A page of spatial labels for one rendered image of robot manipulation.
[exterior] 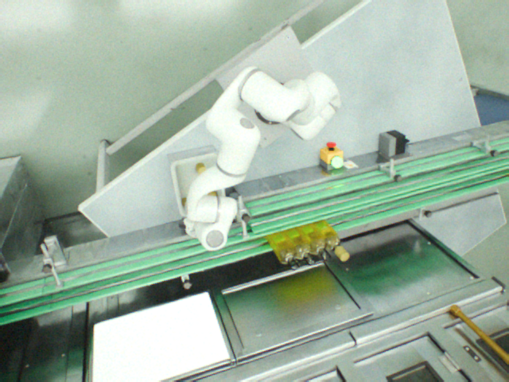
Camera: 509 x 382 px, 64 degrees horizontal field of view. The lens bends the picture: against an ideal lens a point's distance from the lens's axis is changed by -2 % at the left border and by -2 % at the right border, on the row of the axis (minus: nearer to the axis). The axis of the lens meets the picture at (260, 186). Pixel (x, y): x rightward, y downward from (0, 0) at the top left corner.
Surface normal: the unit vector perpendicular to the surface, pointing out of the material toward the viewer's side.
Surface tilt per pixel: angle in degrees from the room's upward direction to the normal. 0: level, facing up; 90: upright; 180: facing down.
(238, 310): 90
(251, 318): 90
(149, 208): 0
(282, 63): 4
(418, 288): 90
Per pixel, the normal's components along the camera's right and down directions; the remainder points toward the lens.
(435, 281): -0.09, -0.88
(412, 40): 0.32, 0.42
